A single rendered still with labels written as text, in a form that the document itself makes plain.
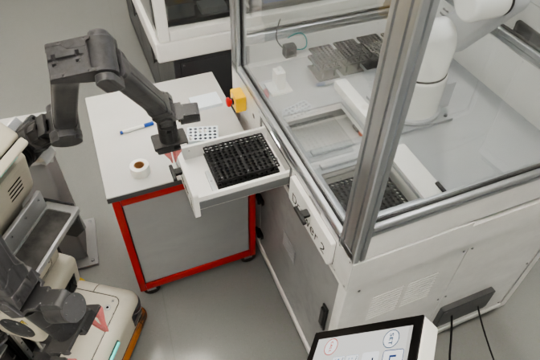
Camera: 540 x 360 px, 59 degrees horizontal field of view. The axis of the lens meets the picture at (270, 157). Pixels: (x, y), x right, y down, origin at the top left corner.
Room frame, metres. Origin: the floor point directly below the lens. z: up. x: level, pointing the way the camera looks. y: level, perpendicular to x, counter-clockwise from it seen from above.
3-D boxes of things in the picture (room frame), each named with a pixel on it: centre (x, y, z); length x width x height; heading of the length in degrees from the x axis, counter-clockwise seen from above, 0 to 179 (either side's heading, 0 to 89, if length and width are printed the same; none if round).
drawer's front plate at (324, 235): (0.93, -0.13, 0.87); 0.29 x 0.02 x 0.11; 23
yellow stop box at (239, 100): (1.52, 0.14, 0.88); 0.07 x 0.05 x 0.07; 23
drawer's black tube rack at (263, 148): (1.18, 0.10, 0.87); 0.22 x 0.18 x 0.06; 113
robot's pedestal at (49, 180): (1.38, 1.02, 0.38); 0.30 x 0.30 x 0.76; 19
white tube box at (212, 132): (1.40, 0.27, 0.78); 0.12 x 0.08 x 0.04; 98
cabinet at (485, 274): (1.37, -0.47, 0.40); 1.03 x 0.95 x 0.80; 23
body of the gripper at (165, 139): (1.05, 0.31, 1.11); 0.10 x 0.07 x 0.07; 114
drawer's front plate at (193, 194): (1.10, 0.29, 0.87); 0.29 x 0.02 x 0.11; 23
